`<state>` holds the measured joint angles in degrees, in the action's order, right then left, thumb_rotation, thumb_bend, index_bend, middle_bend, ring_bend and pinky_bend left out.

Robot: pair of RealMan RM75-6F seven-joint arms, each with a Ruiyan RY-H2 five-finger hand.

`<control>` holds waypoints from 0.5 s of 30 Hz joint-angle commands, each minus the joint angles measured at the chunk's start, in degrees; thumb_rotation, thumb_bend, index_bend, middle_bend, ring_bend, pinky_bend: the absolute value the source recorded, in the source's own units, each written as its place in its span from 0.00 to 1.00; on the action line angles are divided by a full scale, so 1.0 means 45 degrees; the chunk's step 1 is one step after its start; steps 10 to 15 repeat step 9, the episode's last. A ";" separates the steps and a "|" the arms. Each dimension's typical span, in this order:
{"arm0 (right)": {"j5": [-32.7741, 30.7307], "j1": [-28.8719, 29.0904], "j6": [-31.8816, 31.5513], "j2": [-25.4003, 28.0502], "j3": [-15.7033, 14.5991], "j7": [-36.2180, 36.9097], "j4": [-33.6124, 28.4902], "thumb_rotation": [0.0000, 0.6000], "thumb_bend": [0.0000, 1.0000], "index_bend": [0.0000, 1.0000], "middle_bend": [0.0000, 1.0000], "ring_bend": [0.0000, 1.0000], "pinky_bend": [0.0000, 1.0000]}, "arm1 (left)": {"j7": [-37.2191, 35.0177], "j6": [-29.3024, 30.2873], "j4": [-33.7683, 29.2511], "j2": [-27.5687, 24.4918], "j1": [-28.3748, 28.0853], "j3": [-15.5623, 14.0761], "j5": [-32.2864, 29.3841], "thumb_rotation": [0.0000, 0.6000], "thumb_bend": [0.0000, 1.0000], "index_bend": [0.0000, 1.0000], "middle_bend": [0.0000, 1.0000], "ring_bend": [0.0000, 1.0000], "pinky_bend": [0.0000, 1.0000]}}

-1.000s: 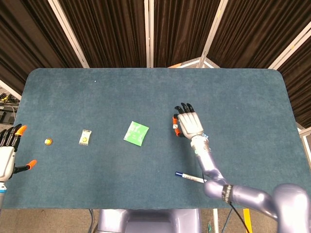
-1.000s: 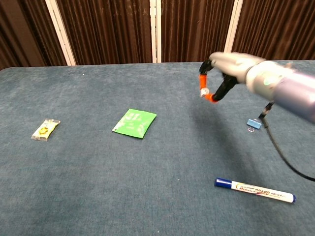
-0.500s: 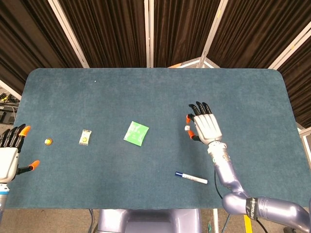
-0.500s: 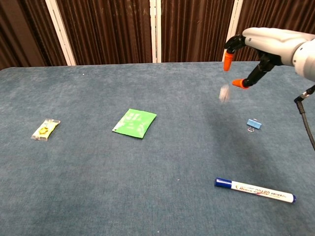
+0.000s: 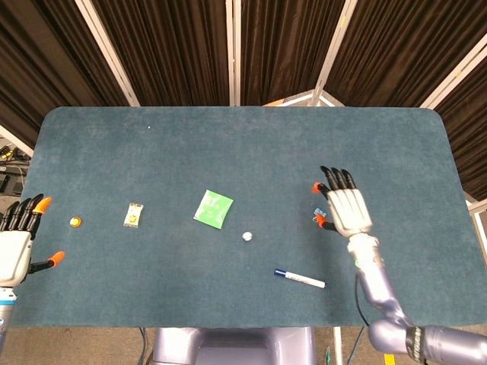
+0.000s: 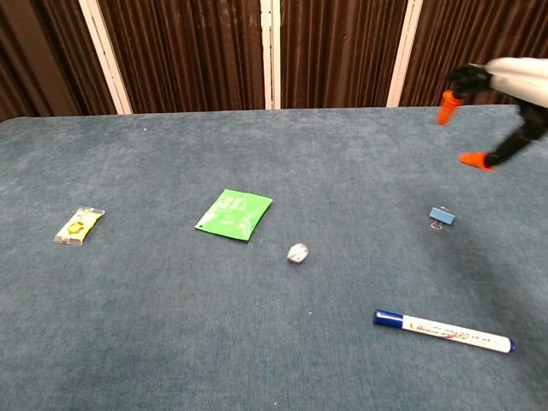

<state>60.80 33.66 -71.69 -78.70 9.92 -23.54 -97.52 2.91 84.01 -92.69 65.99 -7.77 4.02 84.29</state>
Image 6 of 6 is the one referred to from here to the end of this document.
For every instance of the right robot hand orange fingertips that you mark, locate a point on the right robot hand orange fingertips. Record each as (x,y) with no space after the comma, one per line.
(509,81)

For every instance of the white die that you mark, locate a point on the white die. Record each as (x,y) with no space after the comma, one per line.
(297,253)

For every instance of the brown pleated curtain panel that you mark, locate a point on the brown pleated curtain panel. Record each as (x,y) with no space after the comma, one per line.
(338,51)
(184,53)
(471,30)
(43,55)

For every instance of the blue binder clip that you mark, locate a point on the blue binder clip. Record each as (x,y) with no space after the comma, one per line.
(442,216)

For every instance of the blue white whiteboard marker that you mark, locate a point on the blue white whiteboard marker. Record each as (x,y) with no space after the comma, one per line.
(445,331)

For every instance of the green foil sachet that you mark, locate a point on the green foil sachet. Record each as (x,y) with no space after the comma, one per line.
(234,215)

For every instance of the yellow clear snack packet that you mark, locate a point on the yellow clear snack packet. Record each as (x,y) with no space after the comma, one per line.
(79,225)

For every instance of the white partition frame post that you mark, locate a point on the white partition frame post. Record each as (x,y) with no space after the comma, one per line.
(403,51)
(106,55)
(271,53)

